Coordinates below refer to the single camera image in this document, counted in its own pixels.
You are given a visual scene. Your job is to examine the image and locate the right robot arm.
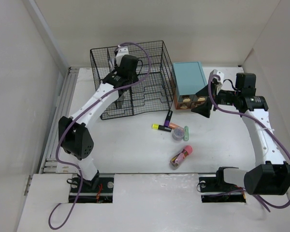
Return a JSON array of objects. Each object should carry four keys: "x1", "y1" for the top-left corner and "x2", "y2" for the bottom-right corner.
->
[{"x1": 192, "y1": 70, "x2": 290, "y2": 195}]

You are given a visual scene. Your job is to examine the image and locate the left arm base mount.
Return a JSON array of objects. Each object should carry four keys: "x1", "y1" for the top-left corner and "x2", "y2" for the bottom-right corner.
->
[{"x1": 66, "y1": 174, "x2": 115, "y2": 203}]

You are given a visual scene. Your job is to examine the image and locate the aluminium rail frame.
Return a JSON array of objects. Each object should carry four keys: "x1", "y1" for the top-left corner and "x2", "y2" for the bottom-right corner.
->
[{"x1": 33, "y1": 67, "x2": 79, "y2": 174}]

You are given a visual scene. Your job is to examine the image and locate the black wire mesh organizer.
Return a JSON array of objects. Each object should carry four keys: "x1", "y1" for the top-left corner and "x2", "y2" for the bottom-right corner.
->
[{"x1": 101, "y1": 40, "x2": 176, "y2": 120}]

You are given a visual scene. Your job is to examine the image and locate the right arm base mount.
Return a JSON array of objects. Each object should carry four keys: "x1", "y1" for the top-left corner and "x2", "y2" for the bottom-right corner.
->
[{"x1": 197, "y1": 174, "x2": 246, "y2": 203}]

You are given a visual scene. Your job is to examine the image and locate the clear jar of pins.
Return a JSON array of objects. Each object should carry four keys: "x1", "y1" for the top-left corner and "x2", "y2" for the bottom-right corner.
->
[{"x1": 172, "y1": 127, "x2": 185, "y2": 141}]

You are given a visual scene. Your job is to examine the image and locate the yellow highlighter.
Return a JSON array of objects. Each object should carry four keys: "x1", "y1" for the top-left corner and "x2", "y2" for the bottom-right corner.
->
[{"x1": 152, "y1": 124, "x2": 172, "y2": 132}]

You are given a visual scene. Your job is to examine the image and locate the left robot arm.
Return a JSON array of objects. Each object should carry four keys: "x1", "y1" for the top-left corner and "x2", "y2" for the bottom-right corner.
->
[{"x1": 58, "y1": 55, "x2": 139, "y2": 192}]

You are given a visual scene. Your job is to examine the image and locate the grey booklet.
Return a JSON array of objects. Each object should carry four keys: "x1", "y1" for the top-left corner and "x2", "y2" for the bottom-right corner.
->
[{"x1": 109, "y1": 57, "x2": 117, "y2": 71}]

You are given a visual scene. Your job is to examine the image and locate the teal drawer box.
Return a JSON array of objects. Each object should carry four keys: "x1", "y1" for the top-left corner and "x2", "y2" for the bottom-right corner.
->
[{"x1": 173, "y1": 61, "x2": 207, "y2": 110}]

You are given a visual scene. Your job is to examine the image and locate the pink capped clear tube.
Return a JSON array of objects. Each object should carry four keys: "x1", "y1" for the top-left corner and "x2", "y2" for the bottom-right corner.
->
[{"x1": 170, "y1": 145, "x2": 193, "y2": 168}]

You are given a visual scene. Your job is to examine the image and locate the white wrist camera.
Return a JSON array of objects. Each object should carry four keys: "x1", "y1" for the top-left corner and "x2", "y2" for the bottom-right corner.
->
[
  {"x1": 210, "y1": 69, "x2": 225, "y2": 93},
  {"x1": 114, "y1": 45, "x2": 129, "y2": 66}
]

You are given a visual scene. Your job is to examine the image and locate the purple highlighter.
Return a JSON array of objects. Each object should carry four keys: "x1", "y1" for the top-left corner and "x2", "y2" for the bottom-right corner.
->
[{"x1": 164, "y1": 110, "x2": 173, "y2": 127}]

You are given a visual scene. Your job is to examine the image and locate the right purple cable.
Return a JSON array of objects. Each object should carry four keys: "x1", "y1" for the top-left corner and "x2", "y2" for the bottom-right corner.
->
[{"x1": 207, "y1": 74, "x2": 290, "y2": 213}]

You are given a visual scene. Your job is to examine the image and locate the green highlighter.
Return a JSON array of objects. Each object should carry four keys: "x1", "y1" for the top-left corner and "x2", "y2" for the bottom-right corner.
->
[{"x1": 183, "y1": 126, "x2": 189, "y2": 142}]

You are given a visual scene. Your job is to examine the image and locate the orange highlighter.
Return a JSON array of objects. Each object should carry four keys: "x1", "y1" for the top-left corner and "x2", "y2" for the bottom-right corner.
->
[{"x1": 169, "y1": 123, "x2": 184, "y2": 131}]

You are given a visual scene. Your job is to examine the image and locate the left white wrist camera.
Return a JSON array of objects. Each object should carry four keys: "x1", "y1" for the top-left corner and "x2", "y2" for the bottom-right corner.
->
[{"x1": 114, "y1": 45, "x2": 129, "y2": 66}]

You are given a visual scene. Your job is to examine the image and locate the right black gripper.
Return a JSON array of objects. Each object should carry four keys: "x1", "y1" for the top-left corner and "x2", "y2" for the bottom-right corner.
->
[{"x1": 191, "y1": 81, "x2": 240, "y2": 118}]

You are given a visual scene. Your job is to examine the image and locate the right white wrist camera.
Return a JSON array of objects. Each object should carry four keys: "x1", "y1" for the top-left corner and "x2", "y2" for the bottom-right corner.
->
[{"x1": 210, "y1": 69, "x2": 225, "y2": 93}]

